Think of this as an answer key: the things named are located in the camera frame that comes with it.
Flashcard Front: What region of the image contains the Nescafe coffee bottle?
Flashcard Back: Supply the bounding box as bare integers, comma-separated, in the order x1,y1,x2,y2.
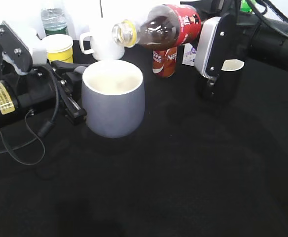
152,47,178,78

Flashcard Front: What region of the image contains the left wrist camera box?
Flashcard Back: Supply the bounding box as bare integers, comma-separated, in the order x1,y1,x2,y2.
0,21,47,76

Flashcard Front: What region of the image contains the white blueberry milk carton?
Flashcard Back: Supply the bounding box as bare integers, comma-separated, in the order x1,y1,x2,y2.
182,43,196,66

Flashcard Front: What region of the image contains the grey ceramic mug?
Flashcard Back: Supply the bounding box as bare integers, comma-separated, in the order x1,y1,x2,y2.
81,60,145,138

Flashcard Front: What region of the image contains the yellow paper cup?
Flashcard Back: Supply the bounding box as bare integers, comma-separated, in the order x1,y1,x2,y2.
41,34,73,63

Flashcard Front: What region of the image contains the green Sprite bottle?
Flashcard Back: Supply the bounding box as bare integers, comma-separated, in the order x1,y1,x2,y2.
240,0,252,12

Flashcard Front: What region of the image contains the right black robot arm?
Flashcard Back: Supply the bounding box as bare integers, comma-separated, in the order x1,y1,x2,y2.
86,0,288,104

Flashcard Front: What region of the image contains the white ceramic mug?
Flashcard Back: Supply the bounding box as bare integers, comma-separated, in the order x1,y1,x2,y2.
79,18,125,61

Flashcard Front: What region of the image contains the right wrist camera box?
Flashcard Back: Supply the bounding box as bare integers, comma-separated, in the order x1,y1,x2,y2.
194,13,236,79

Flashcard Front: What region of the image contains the cola bottle red label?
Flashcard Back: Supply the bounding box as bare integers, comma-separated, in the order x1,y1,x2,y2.
111,4,202,51

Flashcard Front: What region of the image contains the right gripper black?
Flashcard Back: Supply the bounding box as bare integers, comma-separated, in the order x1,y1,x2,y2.
180,0,260,65

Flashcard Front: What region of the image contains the clear water bottle green label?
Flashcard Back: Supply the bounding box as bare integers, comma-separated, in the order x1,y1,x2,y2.
40,0,68,36

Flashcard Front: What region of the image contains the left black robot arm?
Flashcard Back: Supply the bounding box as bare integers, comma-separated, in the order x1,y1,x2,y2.
0,61,87,128

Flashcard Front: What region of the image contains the black table mat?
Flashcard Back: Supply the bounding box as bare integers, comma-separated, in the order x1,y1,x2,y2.
0,47,288,237

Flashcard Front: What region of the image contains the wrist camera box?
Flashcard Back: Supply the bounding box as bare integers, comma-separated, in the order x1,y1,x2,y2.
194,13,236,79
0,21,47,76

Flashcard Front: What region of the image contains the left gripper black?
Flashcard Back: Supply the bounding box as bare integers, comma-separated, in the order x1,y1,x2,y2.
13,60,90,125

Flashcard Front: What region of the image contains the black ceramic mug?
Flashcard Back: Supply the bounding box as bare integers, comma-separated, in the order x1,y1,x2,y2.
197,59,245,103

